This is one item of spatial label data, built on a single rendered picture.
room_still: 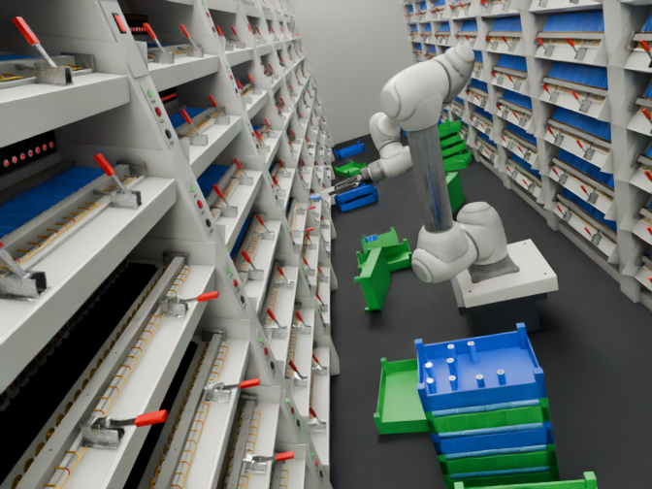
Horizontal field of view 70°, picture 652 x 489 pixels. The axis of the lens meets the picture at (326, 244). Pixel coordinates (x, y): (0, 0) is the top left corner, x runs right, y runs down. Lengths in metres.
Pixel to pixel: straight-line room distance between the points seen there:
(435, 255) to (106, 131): 1.14
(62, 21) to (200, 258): 0.47
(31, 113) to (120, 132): 0.30
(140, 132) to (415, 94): 0.83
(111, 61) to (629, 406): 1.62
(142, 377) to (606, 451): 1.29
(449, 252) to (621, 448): 0.74
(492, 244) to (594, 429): 0.67
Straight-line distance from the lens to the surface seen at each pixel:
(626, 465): 1.60
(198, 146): 1.17
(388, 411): 1.79
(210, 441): 0.85
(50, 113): 0.69
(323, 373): 1.79
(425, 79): 1.48
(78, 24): 0.94
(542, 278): 1.83
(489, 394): 1.27
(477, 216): 1.79
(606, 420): 1.70
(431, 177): 1.58
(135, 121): 0.92
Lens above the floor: 1.25
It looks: 23 degrees down
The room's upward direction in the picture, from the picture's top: 19 degrees counter-clockwise
